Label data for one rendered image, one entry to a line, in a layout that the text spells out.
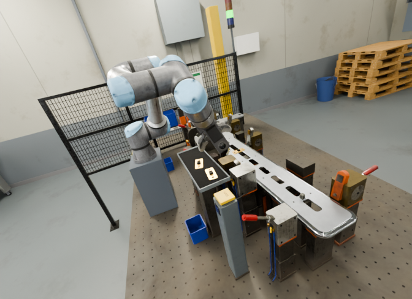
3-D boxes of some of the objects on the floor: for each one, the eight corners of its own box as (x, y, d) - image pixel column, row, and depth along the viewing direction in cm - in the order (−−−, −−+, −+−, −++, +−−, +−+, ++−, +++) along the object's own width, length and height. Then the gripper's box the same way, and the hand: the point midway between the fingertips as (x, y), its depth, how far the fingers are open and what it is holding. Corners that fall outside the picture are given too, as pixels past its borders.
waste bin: (325, 95, 488) (327, 73, 464) (341, 98, 449) (344, 75, 426) (310, 100, 479) (311, 78, 456) (325, 103, 441) (327, 79, 417)
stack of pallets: (371, 81, 515) (379, 41, 473) (417, 85, 430) (430, 37, 388) (330, 94, 491) (335, 53, 448) (370, 100, 406) (379, 51, 363)
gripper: (219, 88, 61) (226, 115, 80) (169, 124, 62) (188, 143, 80) (235, 106, 58) (238, 130, 77) (183, 144, 59) (199, 158, 77)
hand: (217, 141), depth 78 cm, fingers open, 14 cm apart
